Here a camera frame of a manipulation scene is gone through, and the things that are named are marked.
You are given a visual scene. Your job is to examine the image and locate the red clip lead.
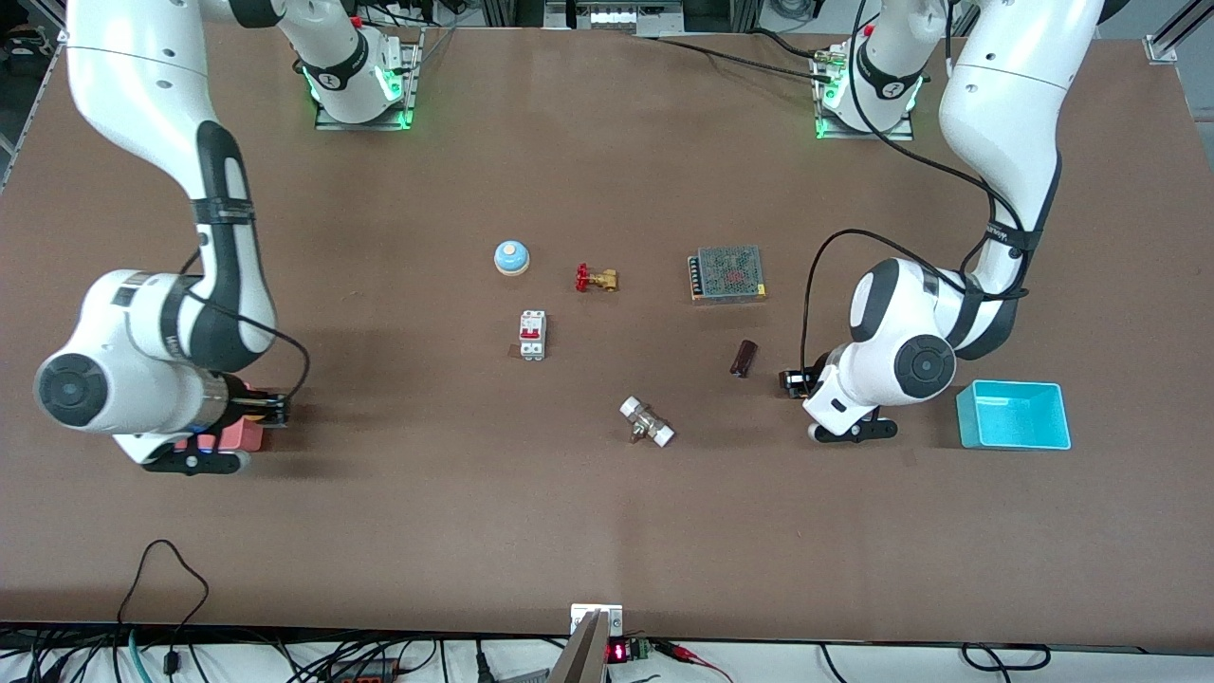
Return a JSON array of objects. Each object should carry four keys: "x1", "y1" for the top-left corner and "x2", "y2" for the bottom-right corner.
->
[{"x1": 653, "y1": 639, "x2": 733, "y2": 683}]

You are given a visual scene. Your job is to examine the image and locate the black coiled cable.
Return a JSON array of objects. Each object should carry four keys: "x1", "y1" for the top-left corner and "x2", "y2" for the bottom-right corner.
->
[{"x1": 961, "y1": 643, "x2": 1052, "y2": 673}]

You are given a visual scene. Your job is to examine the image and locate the white-ended metal valve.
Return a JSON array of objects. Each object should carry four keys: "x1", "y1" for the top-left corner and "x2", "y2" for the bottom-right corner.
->
[{"x1": 618, "y1": 396, "x2": 676, "y2": 449}]

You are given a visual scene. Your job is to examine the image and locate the pink plastic box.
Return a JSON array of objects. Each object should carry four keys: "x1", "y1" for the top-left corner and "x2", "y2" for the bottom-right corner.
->
[{"x1": 174, "y1": 382, "x2": 267, "y2": 454}]

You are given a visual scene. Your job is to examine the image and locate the grey white control device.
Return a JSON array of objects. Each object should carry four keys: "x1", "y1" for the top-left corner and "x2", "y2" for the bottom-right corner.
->
[{"x1": 543, "y1": 0, "x2": 686, "y2": 37}]

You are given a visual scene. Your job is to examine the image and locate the metal mesh power supply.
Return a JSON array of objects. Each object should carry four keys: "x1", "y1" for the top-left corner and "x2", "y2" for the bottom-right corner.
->
[{"x1": 689, "y1": 245, "x2": 768, "y2": 305}]

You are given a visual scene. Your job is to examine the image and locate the cyan plastic box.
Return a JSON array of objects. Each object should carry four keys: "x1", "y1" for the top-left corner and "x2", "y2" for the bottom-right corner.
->
[{"x1": 955, "y1": 379, "x2": 1073, "y2": 451}]

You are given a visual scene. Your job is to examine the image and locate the black cable on table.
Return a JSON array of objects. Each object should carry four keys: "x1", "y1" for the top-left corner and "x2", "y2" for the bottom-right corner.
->
[{"x1": 653, "y1": 28, "x2": 836, "y2": 84}]

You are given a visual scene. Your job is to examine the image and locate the grey camera pole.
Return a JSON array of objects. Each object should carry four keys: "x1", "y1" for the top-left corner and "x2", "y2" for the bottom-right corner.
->
[{"x1": 548, "y1": 610, "x2": 610, "y2": 683}]

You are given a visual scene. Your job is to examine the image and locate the black power strip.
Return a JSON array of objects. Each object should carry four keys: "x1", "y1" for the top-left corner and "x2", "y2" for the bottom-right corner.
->
[{"x1": 327, "y1": 657, "x2": 404, "y2": 683}]

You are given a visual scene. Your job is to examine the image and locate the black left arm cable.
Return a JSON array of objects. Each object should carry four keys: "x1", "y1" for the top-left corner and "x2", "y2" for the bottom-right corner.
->
[{"x1": 801, "y1": 0, "x2": 1030, "y2": 385}]

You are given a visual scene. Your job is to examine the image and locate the aluminium frame profile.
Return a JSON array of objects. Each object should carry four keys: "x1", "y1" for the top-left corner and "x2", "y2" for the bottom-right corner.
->
[{"x1": 1145, "y1": 0, "x2": 1214, "y2": 65}]

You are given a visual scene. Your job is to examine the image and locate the white camera bracket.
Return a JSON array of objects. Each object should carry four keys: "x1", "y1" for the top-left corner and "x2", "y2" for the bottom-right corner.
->
[{"x1": 569, "y1": 603, "x2": 625, "y2": 638}]

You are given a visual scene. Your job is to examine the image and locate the thin black looped cable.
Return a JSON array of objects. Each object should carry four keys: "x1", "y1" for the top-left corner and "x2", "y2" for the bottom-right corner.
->
[{"x1": 117, "y1": 539, "x2": 212, "y2": 676}]

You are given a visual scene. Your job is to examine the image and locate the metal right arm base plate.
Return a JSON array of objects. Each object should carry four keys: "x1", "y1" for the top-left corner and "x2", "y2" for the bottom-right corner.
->
[{"x1": 315, "y1": 27, "x2": 415, "y2": 132}]

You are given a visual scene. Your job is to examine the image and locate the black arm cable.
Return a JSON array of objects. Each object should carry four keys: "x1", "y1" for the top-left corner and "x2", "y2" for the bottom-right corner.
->
[
  {"x1": 801, "y1": 0, "x2": 1030, "y2": 385},
  {"x1": 180, "y1": 285, "x2": 312, "y2": 409}
]

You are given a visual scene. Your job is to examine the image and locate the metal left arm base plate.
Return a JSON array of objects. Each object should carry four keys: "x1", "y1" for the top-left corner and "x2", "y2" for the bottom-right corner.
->
[{"x1": 814, "y1": 43, "x2": 915, "y2": 142}]

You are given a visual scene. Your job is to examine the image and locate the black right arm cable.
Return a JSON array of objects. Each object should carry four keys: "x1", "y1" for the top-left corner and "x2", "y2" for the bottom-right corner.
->
[{"x1": 180, "y1": 285, "x2": 312, "y2": 409}]

